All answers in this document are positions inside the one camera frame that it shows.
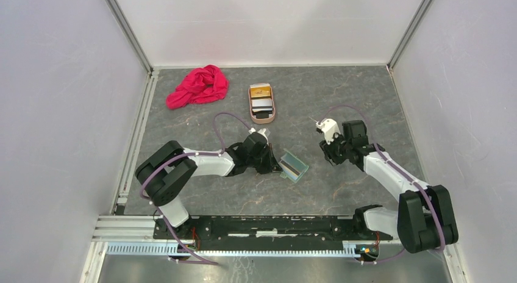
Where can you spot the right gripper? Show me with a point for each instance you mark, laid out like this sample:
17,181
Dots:
327,150

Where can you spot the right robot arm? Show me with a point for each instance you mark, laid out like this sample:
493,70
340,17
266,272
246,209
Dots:
424,218

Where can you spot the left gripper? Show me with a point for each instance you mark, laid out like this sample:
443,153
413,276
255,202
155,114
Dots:
272,164

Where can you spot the white slotted cable duct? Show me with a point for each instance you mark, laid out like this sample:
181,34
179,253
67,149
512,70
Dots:
173,249

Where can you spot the silver card in tray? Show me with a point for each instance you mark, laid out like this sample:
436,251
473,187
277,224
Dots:
264,104

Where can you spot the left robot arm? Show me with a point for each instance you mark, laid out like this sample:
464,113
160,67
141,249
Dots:
164,174

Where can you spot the red crumpled cloth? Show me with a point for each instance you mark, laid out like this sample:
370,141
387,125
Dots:
200,86

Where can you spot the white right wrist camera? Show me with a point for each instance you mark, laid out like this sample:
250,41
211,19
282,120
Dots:
329,128

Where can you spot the orange card with stripe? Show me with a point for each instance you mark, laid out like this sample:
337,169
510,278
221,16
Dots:
293,172

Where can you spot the pink oval tray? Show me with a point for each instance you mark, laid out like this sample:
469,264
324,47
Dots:
262,117

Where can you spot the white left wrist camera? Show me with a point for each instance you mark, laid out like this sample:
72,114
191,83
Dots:
264,132

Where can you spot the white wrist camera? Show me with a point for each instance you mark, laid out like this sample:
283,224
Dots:
329,128
264,132

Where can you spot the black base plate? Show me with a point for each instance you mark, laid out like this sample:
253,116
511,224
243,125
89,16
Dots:
269,233

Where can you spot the green card holder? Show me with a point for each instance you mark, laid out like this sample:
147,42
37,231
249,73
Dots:
292,159

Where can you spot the gold card in tray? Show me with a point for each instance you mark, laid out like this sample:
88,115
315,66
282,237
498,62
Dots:
260,92

